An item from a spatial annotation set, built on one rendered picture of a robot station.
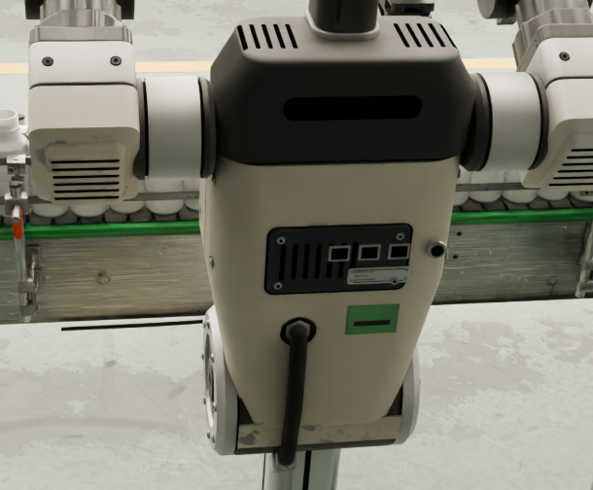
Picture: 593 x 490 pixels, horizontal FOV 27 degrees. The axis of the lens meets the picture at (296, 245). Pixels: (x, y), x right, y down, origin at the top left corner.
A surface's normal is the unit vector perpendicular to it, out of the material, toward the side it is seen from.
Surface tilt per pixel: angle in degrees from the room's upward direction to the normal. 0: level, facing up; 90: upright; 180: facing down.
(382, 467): 0
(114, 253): 90
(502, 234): 91
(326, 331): 90
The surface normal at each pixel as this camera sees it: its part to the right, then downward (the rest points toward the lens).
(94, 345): 0.06, -0.83
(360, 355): 0.15, 0.55
